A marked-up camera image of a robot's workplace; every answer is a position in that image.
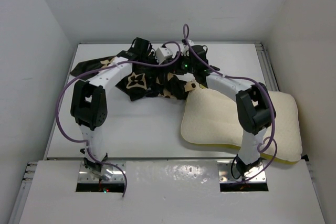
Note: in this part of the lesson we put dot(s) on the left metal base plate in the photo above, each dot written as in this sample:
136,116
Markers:
107,175

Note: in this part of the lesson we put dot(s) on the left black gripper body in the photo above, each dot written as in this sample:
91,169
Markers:
151,67

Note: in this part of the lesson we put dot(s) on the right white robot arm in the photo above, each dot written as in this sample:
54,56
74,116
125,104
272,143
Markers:
256,113

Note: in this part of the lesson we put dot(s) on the white front cover board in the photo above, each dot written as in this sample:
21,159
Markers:
170,192

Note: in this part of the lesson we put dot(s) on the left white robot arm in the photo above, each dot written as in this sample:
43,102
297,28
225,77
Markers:
89,100

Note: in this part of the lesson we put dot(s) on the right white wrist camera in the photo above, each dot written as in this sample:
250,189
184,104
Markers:
187,43

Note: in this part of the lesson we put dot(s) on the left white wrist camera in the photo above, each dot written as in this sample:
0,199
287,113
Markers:
162,54

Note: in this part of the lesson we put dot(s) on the black floral pillowcase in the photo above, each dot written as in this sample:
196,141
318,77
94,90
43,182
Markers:
141,84

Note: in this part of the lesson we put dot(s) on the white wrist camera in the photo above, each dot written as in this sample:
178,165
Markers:
162,54
187,43

